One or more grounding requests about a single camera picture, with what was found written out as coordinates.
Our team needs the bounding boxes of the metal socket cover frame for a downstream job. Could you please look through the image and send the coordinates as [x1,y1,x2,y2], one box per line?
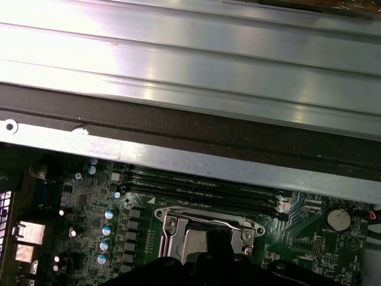
[160,213,255,260]

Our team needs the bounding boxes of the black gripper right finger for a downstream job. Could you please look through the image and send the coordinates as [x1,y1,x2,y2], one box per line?
[220,231,361,286]

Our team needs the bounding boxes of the silver CPU plate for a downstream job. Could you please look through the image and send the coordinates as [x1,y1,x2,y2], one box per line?
[186,229,210,257]

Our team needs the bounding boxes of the round coin battery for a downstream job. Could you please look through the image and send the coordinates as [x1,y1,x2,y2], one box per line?
[326,207,349,231]

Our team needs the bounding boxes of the green motherboard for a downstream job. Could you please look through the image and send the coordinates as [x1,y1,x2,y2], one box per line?
[17,157,373,286]

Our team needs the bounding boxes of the copper coloured rear port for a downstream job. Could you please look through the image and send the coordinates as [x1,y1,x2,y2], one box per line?
[14,244,34,265]

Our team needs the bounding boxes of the silver rear port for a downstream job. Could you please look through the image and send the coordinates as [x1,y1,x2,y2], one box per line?
[11,222,46,245]

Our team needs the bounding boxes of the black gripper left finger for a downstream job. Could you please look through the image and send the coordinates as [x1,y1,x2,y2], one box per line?
[102,231,221,286]

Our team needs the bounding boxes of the open grey PC case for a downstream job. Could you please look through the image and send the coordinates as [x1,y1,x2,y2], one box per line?
[0,80,381,286]

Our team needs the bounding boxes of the black and red wire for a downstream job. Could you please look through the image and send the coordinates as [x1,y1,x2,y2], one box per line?
[351,208,381,223]

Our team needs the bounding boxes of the CPU socket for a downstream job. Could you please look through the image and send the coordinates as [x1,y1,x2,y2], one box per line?
[154,204,266,260]

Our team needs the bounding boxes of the thin wire locking lever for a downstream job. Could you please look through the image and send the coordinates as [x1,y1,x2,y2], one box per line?
[174,208,248,232]

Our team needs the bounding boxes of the black RAM slot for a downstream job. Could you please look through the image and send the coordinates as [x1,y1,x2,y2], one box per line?
[127,180,283,211]
[130,187,288,218]
[126,172,280,205]
[126,165,277,197]

